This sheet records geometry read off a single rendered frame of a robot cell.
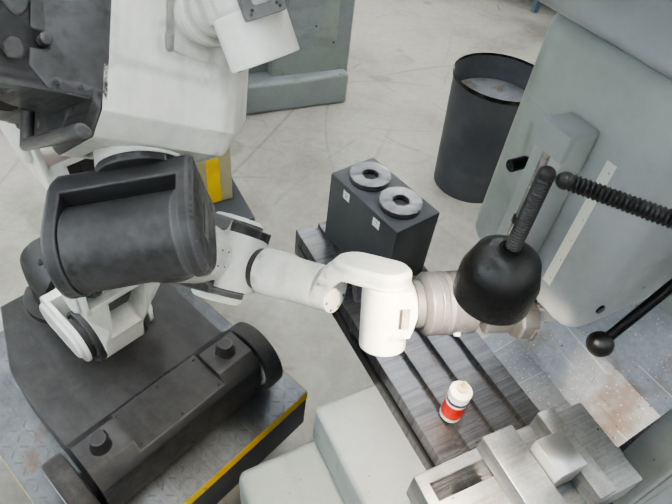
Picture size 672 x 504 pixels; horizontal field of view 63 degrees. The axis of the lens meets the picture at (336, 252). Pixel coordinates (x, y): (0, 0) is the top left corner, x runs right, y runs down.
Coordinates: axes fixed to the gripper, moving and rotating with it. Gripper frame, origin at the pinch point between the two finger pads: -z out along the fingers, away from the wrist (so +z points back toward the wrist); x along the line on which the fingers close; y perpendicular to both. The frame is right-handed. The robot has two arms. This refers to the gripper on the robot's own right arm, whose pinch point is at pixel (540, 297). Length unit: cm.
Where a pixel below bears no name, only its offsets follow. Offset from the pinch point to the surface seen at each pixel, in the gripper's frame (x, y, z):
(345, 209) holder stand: 43, 21, 19
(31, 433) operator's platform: 30, 85, 97
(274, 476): 0, 54, 37
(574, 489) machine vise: -17.9, 26.3, -8.6
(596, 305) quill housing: -11.6, -13.0, 3.5
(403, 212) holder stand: 33.8, 13.5, 9.8
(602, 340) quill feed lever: -14.3, -10.2, 2.8
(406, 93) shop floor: 274, 123, -70
